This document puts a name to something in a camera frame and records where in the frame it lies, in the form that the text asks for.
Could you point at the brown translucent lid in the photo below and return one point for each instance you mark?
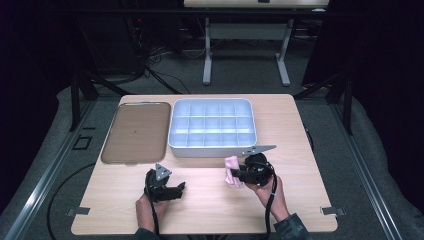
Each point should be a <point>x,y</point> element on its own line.
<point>136,133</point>

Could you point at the aluminium floor rail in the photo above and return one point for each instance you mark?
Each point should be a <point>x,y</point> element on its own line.
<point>51,170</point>
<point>365,171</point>

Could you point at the black metal stand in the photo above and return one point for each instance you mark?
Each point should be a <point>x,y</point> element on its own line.
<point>347,106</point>
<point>75,103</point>

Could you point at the person's left hand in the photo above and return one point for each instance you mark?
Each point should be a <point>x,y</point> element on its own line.
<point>145,211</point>

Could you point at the person's right hand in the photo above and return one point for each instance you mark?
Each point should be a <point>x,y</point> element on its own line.
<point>278,200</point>

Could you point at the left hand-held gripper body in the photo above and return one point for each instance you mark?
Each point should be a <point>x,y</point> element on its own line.
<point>156,188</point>

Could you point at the desk with white legs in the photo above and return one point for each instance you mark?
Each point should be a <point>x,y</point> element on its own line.
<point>246,31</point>

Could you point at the white compartment storage box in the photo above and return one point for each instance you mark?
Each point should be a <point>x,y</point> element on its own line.
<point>213,151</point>

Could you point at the grey metal table bracket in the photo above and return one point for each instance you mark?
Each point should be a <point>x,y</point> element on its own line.
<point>333,211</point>
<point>80,211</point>

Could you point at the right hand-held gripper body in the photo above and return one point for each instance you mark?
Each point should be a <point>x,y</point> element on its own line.
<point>258,170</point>

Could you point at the pink sock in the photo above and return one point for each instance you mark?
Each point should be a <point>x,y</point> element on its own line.
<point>231,163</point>

